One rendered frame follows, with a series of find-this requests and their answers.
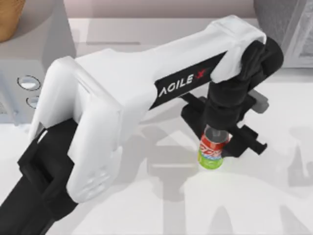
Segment small microwave knob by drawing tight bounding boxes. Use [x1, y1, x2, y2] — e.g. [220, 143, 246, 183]
[25, 95, 40, 108]

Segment brown woven basket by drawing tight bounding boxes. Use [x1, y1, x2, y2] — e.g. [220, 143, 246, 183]
[0, 0, 26, 43]

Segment pale microwave oven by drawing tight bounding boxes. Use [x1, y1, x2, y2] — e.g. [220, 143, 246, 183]
[0, 14, 75, 127]

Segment pale grey rounded box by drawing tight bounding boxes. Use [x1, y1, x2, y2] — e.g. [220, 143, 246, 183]
[251, 88, 269, 114]

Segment large microwave knob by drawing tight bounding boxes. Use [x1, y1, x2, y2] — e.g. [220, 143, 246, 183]
[17, 75, 41, 90]

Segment green bottle with red label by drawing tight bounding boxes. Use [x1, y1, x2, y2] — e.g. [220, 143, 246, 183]
[198, 124, 232, 170]

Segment grey cabinet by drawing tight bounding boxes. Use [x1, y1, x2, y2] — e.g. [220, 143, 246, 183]
[254, 0, 313, 68]

